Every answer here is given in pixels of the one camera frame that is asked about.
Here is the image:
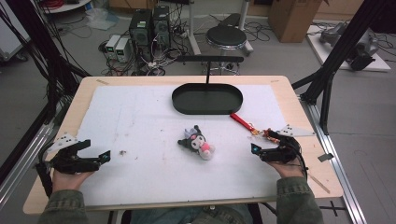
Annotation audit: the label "tangle of floor cables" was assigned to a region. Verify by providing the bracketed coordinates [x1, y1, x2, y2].
[97, 36, 194, 77]

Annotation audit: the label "black oval tray hanging stand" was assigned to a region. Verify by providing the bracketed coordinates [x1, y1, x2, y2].
[171, 55, 245, 117]

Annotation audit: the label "white foam mat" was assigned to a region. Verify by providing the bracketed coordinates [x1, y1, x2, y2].
[76, 84, 288, 207]

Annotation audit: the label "black metal frame strut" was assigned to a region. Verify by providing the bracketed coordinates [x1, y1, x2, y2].
[5, 0, 92, 124]
[291, 0, 396, 136]

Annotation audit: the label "black round stool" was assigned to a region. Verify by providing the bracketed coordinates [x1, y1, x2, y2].
[205, 25, 248, 51]

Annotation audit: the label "black computer tower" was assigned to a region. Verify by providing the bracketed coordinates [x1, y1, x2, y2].
[128, 8, 154, 63]
[151, 5, 172, 49]

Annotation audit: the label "small black tape piece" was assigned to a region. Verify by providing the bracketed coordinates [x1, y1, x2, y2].
[317, 152, 334, 163]

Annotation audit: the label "white bench power supply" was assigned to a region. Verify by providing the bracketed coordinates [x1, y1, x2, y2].
[105, 34, 121, 61]
[115, 37, 131, 63]

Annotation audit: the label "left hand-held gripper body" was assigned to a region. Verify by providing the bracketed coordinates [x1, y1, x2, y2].
[35, 132, 105, 175]

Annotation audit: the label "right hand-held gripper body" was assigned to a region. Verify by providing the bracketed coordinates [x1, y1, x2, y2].
[260, 123, 316, 171]

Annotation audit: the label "red lanyard keychain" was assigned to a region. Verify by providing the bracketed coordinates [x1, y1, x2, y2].
[230, 112, 280, 144]

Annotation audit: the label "person's right hand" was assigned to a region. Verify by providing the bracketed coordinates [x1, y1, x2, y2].
[270, 155, 306, 179]

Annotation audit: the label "brown cardboard box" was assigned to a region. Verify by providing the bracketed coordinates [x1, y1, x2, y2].
[268, 0, 324, 44]

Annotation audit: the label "aluminium rail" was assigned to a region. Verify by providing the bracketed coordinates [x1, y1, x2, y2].
[0, 122, 55, 210]
[298, 94, 368, 224]

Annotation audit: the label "person's legs in jeans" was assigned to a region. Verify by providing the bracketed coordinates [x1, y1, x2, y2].
[130, 204, 254, 224]

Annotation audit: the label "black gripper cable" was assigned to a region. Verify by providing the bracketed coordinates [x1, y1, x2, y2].
[297, 146, 310, 181]
[35, 162, 54, 198]

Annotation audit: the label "person's left hand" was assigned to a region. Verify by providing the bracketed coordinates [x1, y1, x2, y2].
[51, 169, 94, 193]

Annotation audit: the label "thin wooden stick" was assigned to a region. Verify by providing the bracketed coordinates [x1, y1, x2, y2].
[307, 173, 332, 194]

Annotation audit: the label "black and pink plush toy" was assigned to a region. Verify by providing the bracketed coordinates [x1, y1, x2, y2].
[177, 124, 217, 161]

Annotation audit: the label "white board with grey equipment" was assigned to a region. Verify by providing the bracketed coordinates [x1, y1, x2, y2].
[305, 21, 392, 73]

